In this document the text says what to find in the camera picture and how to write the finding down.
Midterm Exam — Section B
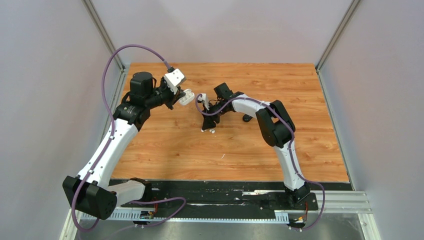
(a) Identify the white charging case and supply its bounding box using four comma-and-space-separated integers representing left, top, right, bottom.
178, 88, 196, 106

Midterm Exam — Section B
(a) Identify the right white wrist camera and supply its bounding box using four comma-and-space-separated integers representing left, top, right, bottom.
197, 93, 210, 110

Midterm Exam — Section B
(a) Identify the aluminium frame rail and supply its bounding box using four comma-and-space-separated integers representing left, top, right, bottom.
62, 180, 381, 240

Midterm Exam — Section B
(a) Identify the slotted cable duct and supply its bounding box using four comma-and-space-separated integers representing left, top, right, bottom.
80, 209, 290, 224

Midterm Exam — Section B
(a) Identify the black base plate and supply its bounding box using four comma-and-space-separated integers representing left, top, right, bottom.
140, 180, 319, 219

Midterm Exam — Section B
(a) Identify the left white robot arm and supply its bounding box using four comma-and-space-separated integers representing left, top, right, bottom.
62, 68, 193, 220

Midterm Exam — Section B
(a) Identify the black charging case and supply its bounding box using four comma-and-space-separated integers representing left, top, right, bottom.
242, 114, 253, 123

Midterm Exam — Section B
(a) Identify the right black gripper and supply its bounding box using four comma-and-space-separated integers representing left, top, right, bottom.
202, 100, 230, 130

